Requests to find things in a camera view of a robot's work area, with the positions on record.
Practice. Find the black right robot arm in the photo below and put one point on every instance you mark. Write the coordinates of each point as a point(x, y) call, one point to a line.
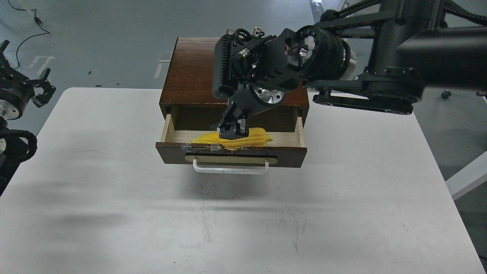
point(376, 55)

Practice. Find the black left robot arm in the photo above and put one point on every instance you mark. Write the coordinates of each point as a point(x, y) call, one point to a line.
point(17, 146)

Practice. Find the wooden drawer with white handle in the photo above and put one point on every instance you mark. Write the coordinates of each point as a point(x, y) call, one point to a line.
point(288, 149)

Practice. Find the dark wooden cabinet box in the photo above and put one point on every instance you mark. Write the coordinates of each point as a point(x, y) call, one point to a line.
point(187, 92)

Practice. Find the yellow toy corn cob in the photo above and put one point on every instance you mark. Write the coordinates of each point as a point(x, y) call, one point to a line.
point(258, 137)

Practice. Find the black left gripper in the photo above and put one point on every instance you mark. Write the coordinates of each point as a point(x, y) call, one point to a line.
point(15, 94)

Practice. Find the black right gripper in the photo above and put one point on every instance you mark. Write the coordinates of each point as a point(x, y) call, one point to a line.
point(253, 72)

